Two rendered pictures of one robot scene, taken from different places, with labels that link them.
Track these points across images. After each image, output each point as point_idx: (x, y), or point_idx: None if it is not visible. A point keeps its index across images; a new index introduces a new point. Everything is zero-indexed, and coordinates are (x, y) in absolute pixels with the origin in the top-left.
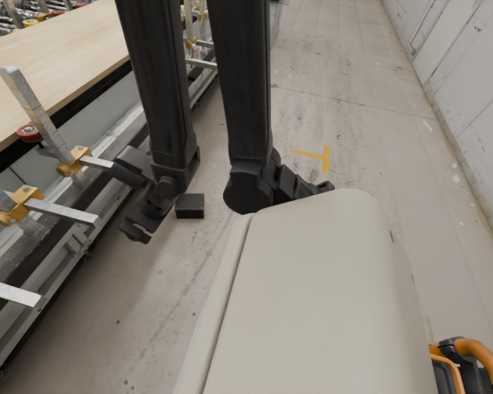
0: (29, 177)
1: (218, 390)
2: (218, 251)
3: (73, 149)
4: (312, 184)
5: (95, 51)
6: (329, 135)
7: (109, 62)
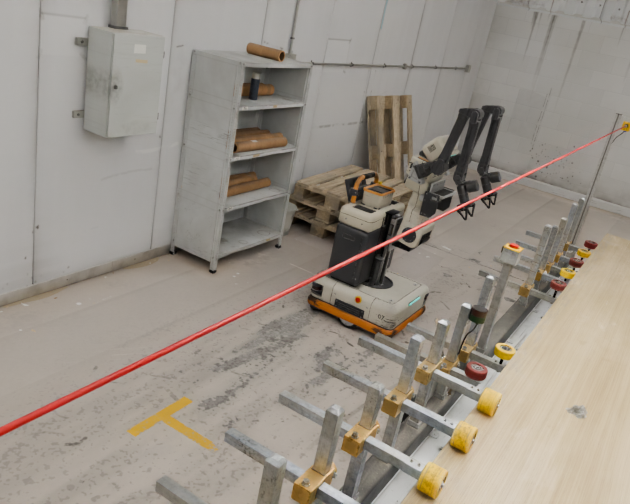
0: None
1: (455, 146)
2: (391, 380)
3: (529, 287)
4: (423, 164)
5: (573, 345)
6: (93, 450)
7: (544, 325)
